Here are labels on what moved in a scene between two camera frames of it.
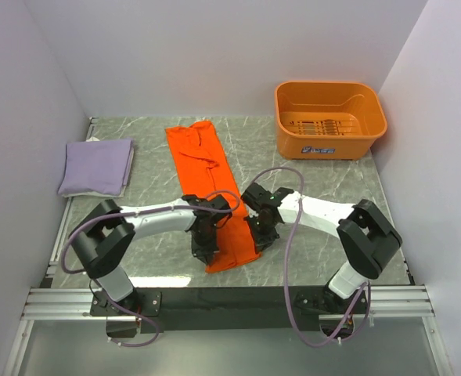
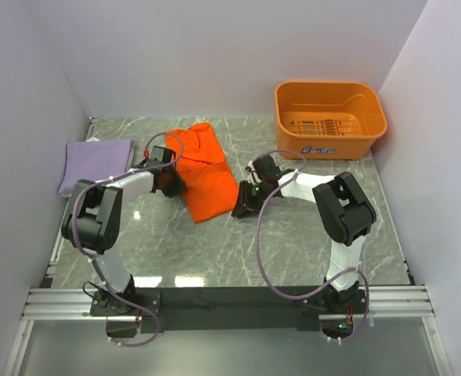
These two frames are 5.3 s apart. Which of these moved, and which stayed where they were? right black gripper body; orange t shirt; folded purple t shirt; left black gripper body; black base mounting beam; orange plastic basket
Moved: right black gripper body; left black gripper body; orange t shirt
Stayed: black base mounting beam; orange plastic basket; folded purple t shirt
